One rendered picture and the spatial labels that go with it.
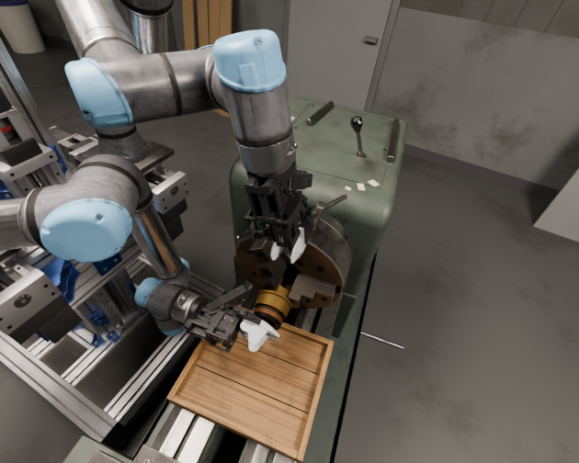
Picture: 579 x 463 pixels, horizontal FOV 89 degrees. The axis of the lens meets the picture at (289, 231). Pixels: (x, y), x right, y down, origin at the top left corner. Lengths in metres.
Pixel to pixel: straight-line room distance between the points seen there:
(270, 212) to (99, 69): 0.26
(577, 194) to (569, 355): 1.37
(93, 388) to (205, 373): 0.93
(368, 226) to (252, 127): 0.54
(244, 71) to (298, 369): 0.76
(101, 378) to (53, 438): 0.36
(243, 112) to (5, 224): 0.44
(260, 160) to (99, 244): 0.32
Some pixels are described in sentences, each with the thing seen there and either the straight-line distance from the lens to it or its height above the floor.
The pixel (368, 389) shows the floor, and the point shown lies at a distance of 1.90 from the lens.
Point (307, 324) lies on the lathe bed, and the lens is 1.00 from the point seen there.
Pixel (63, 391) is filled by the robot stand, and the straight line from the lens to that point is 1.81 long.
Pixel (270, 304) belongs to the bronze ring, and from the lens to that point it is 0.73.
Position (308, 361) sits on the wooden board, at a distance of 0.93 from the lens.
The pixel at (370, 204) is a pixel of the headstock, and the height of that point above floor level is 1.25.
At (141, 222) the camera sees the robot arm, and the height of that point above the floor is 1.25.
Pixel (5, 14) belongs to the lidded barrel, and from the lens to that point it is 6.79.
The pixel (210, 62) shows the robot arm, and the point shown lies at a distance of 0.44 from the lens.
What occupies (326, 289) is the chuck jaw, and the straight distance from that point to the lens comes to 0.78.
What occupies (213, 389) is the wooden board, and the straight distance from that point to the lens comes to 0.90.
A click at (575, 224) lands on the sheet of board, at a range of 3.53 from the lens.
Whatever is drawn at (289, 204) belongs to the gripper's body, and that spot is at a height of 1.45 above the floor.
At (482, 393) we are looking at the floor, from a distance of 2.18.
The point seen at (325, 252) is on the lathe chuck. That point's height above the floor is 1.21.
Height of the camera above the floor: 1.75
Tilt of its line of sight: 46 degrees down
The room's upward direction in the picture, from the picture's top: 6 degrees clockwise
